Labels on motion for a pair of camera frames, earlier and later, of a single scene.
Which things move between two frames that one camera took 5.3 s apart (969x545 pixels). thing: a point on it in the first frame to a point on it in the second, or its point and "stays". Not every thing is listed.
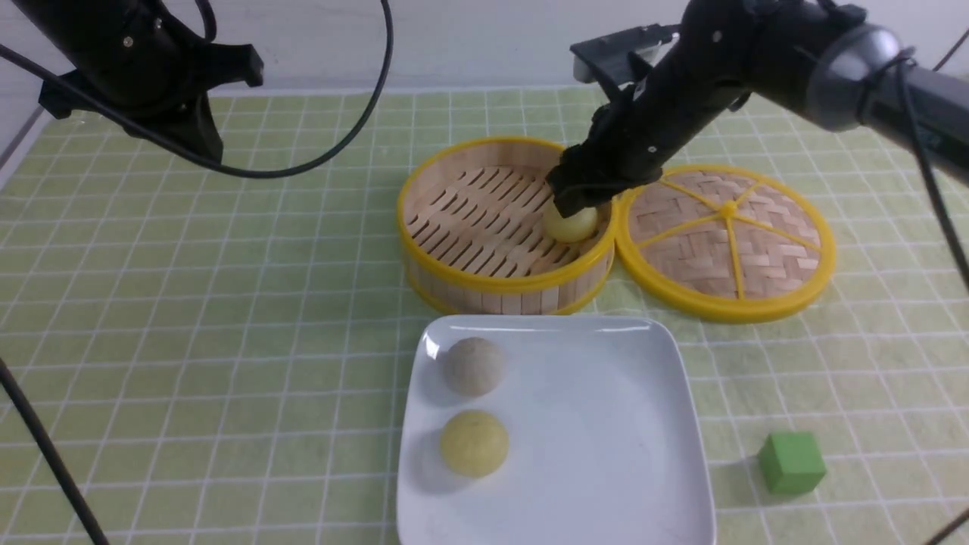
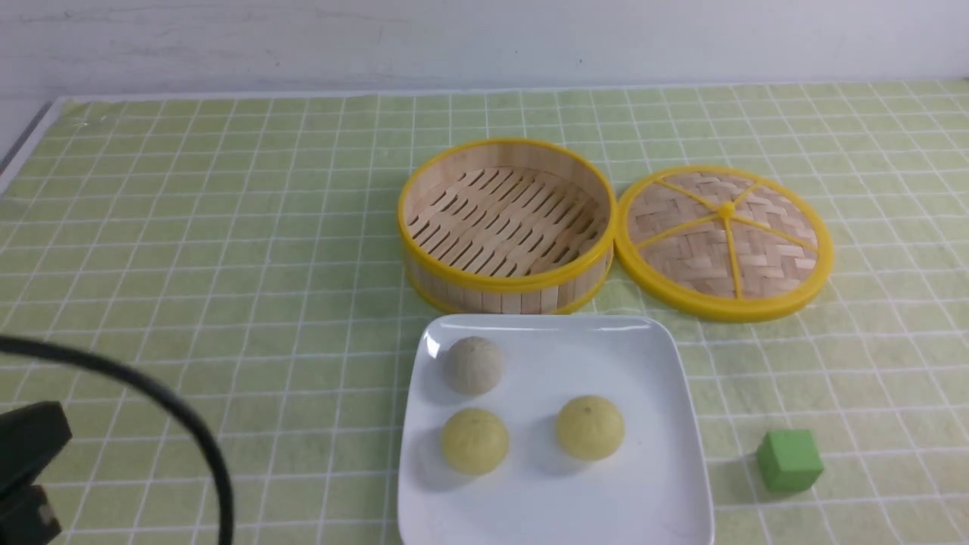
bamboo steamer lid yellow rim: [724, 244] stays
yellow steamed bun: [474, 443] stays
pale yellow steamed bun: [571, 229] to [590, 428]
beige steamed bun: [473, 366] stays
